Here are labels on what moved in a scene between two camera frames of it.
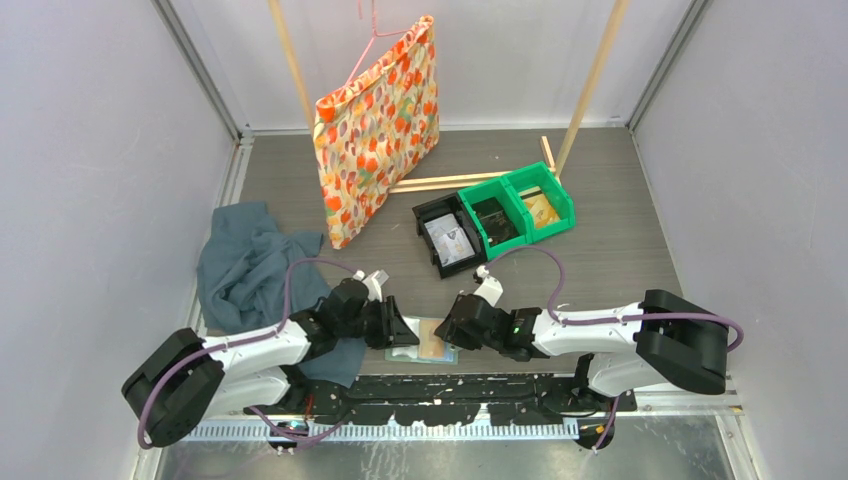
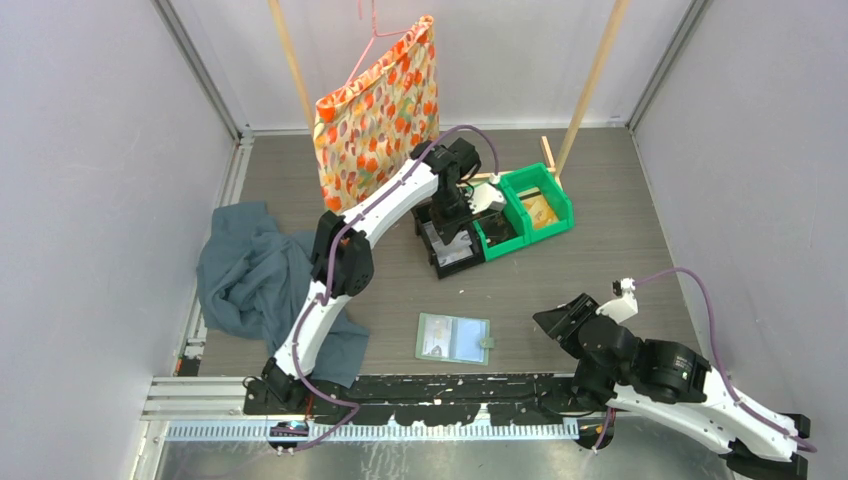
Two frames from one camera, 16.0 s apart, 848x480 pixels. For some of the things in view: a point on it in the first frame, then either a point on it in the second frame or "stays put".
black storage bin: [447, 231] stays put
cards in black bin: [449, 241] stays put
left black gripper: [392, 331] -> [449, 228]
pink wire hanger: [375, 35] stays put
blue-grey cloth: [241, 285] stays put
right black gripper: [455, 334] -> [555, 322]
